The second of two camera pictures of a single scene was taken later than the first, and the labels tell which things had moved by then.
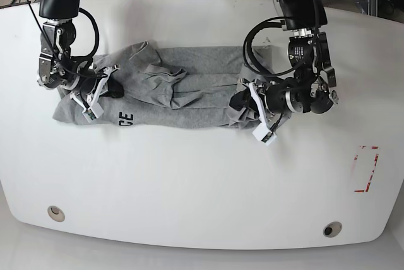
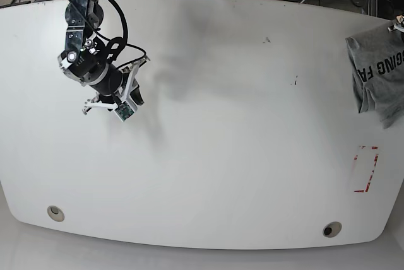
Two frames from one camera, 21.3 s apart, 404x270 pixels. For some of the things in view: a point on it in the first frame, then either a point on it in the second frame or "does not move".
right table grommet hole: x=332 y=229 does not move
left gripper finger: x=115 y=89 -> x=136 y=93
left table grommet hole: x=56 y=213 does not move
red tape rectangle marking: x=356 y=157 does not move
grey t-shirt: x=164 y=88 -> x=378 y=55
